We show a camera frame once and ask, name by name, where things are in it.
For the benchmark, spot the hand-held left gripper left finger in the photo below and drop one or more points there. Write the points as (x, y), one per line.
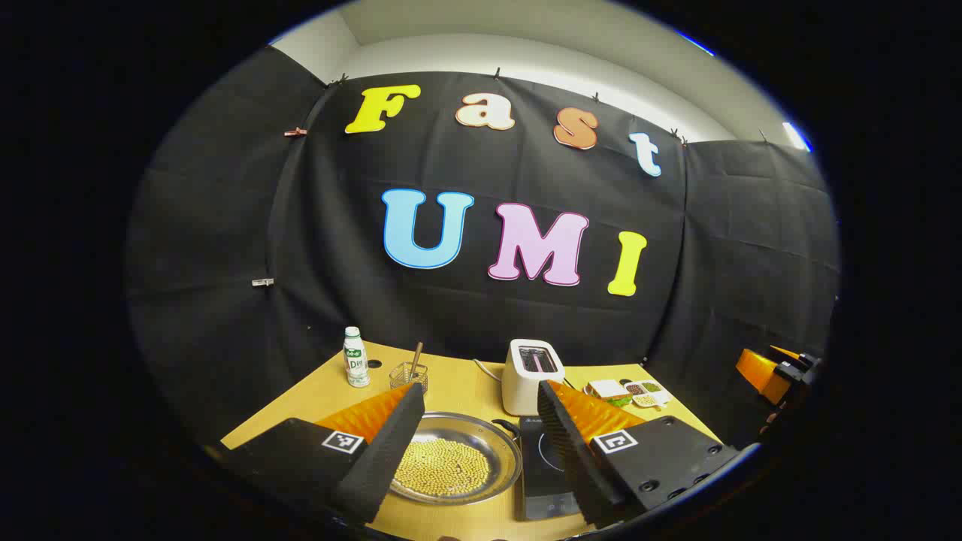
(387, 458)

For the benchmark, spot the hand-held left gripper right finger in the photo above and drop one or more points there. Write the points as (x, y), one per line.
(567, 451)

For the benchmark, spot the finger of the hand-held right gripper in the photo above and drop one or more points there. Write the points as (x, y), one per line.
(759, 374)

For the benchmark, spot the black induction cooktop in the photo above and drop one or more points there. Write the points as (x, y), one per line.
(545, 466)

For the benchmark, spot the pile of soybeans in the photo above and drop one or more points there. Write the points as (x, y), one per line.
(443, 466)

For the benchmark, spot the sandwich with lettuce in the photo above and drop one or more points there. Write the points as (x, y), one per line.
(607, 391)

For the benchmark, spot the white toaster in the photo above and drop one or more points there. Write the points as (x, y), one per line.
(522, 387)

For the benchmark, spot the white compartment tray with grains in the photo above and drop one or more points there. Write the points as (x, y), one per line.
(646, 394)

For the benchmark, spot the white drink bottle green label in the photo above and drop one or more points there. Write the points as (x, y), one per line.
(356, 364)

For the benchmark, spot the wooden stick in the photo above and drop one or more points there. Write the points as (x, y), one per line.
(415, 357)

